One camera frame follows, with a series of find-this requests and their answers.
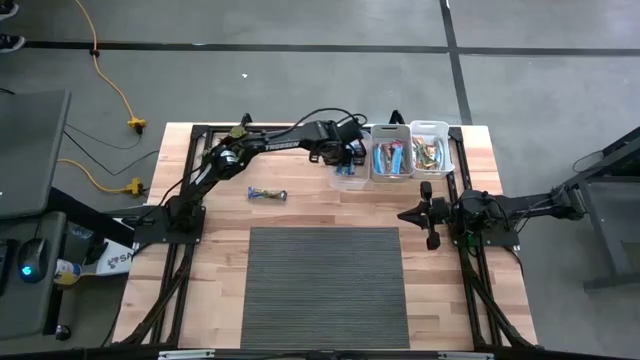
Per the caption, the black metal stand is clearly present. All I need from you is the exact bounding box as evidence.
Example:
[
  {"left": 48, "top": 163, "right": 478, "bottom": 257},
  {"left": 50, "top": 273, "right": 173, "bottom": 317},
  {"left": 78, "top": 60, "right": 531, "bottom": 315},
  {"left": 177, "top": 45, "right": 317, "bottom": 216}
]
[{"left": 551, "top": 125, "right": 640, "bottom": 292}]

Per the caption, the grey desk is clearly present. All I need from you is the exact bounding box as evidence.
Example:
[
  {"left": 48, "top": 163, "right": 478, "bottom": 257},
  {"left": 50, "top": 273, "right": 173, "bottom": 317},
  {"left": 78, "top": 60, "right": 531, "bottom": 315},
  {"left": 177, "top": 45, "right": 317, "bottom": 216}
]
[{"left": 0, "top": 209, "right": 67, "bottom": 342}]

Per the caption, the silver frame bracket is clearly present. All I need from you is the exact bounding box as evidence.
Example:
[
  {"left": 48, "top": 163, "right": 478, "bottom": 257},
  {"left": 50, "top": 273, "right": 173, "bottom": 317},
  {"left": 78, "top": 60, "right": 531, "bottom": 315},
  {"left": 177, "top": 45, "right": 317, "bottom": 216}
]
[
  {"left": 436, "top": 351, "right": 496, "bottom": 360},
  {"left": 157, "top": 349, "right": 217, "bottom": 360}
]

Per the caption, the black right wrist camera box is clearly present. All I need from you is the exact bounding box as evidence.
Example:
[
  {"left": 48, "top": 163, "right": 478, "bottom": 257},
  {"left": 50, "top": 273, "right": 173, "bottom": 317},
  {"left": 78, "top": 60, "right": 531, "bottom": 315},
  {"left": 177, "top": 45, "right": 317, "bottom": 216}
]
[{"left": 433, "top": 197, "right": 455, "bottom": 226}]

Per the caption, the black computer mouse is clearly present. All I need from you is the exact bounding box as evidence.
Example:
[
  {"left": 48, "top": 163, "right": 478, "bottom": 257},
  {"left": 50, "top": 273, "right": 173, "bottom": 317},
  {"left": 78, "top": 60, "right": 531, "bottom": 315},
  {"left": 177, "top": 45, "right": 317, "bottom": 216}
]
[{"left": 17, "top": 236, "right": 50, "bottom": 285}]

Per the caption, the white and yellow bottle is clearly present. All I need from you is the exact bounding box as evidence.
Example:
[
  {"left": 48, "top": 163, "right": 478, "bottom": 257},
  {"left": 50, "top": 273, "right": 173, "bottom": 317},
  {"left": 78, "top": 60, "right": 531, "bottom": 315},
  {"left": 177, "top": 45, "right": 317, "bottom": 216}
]
[{"left": 52, "top": 257, "right": 84, "bottom": 287}]

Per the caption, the black floor cable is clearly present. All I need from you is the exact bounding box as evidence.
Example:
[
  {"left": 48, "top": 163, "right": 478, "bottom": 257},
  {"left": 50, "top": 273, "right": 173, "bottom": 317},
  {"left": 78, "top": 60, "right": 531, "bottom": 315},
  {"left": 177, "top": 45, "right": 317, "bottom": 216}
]
[{"left": 62, "top": 122, "right": 162, "bottom": 177}]

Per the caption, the black keyboard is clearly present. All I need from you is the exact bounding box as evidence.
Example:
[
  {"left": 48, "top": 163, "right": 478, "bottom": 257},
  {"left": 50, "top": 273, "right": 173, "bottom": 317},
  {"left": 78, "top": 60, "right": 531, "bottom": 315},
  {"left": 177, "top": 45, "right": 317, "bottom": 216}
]
[{"left": 0, "top": 238, "right": 17, "bottom": 297}]

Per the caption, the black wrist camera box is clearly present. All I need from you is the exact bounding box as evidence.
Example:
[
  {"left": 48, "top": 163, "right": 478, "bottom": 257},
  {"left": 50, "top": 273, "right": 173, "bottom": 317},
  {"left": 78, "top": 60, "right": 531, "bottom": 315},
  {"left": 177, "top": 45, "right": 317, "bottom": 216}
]
[
  {"left": 433, "top": 197, "right": 455, "bottom": 226},
  {"left": 338, "top": 119, "right": 365, "bottom": 144}
]

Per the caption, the yellow extension cord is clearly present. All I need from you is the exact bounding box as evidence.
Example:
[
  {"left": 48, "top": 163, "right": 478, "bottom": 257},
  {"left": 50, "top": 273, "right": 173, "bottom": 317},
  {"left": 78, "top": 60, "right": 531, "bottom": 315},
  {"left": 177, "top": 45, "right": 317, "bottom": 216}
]
[
  {"left": 56, "top": 157, "right": 145, "bottom": 196},
  {"left": 73, "top": 0, "right": 148, "bottom": 136}
]

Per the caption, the grey woven placemat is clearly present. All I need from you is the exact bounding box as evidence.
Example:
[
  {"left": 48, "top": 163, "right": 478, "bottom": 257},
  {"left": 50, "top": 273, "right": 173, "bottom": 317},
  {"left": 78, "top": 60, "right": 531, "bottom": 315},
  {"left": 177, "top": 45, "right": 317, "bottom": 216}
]
[{"left": 240, "top": 227, "right": 411, "bottom": 350}]

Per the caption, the grey plastic bin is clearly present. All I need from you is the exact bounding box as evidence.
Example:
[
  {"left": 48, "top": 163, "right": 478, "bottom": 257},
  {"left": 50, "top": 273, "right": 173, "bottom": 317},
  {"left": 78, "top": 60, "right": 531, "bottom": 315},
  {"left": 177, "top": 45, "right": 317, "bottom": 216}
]
[{"left": 370, "top": 123, "right": 415, "bottom": 184}]

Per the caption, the dark grey flat panel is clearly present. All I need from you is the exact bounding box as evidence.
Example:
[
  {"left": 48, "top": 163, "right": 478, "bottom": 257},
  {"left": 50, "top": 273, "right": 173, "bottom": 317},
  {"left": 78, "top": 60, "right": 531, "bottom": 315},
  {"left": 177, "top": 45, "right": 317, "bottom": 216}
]
[{"left": 0, "top": 88, "right": 72, "bottom": 220}]

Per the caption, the white cardboard box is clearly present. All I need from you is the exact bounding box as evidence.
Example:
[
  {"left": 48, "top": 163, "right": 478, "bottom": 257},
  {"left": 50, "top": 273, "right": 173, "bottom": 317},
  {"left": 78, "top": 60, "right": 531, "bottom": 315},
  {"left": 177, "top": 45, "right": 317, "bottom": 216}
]
[{"left": 93, "top": 237, "right": 136, "bottom": 277}]

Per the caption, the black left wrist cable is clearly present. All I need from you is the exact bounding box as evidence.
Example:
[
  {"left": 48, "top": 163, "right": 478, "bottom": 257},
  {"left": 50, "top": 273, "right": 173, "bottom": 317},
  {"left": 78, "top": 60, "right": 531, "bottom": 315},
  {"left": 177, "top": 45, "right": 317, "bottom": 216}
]
[{"left": 293, "top": 106, "right": 370, "bottom": 132}]

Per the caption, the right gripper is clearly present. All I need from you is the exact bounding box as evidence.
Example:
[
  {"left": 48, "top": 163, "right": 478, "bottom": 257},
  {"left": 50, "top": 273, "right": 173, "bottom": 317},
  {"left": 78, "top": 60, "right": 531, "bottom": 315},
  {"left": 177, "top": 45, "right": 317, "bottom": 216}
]
[{"left": 397, "top": 180, "right": 443, "bottom": 252}]

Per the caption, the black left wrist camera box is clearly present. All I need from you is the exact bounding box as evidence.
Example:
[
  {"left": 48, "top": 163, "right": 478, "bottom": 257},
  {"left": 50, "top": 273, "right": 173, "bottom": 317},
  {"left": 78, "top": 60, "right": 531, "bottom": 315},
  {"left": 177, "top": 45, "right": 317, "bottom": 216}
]
[{"left": 338, "top": 119, "right": 365, "bottom": 144}]

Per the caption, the black aluminium table frame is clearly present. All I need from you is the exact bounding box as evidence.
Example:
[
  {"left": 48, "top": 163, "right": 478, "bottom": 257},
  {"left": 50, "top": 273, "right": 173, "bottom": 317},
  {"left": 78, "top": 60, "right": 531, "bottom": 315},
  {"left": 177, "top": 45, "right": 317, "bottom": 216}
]
[{"left": 102, "top": 110, "right": 539, "bottom": 360}]

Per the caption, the white plastic bin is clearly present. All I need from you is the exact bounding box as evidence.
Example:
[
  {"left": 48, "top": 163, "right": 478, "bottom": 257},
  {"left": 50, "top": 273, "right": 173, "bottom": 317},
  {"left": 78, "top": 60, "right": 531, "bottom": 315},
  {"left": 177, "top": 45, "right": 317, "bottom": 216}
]
[{"left": 408, "top": 119, "right": 456, "bottom": 180}]

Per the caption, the clear plastic bin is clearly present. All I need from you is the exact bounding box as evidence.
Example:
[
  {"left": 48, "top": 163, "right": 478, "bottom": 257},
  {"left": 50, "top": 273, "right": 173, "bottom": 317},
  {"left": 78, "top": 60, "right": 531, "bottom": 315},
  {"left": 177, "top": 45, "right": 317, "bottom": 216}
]
[{"left": 328, "top": 127, "right": 373, "bottom": 192}]

